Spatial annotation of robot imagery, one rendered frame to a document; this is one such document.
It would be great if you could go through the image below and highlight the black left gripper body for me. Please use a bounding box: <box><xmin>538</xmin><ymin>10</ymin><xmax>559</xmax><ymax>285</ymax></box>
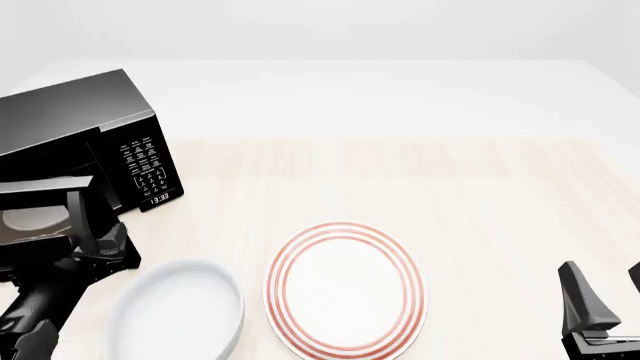
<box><xmin>73</xmin><ymin>232</ymin><xmax>143</xmax><ymax>282</ymax></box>

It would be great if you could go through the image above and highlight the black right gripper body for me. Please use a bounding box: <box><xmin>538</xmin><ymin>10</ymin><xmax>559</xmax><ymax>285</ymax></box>
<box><xmin>560</xmin><ymin>324</ymin><xmax>640</xmax><ymax>360</ymax></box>

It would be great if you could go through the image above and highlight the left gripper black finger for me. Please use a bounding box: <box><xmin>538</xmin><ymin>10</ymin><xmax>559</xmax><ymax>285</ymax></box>
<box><xmin>96</xmin><ymin>221</ymin><xmax>129</xmax><ymax>259</ymax></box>

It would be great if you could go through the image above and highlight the black microwave door with handle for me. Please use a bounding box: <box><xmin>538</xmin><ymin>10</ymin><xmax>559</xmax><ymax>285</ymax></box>
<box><xmin>0</xmin><ymin>174</ymin><xmax>109</xmax><ymax>264</ymax></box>

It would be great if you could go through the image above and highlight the glass microwave turntable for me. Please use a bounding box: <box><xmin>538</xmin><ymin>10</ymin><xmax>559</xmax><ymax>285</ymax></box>
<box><xmin>1</xmin><ymin>204</ymin><xmax>70</xmax><ymax>234</ymax></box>

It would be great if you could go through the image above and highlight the black microwave oven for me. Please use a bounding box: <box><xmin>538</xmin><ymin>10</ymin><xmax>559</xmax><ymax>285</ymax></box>
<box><xmin>0</xmin><ymin>68</ymin><xmax>185</xmax><ymax>226</ymax></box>

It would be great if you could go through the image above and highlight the white bowl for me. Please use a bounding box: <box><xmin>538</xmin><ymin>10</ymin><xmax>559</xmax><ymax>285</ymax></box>
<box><xmin>106</xmin><ymin>258</ymin><xmax>246</xmax><ymax>360</ymax></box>

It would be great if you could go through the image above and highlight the white plate with red rings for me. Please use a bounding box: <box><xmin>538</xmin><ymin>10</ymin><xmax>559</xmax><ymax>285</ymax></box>
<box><xmin>263</xmin><ymin>220</ymin><xmax>430</xmax><ymax>360</ymax></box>

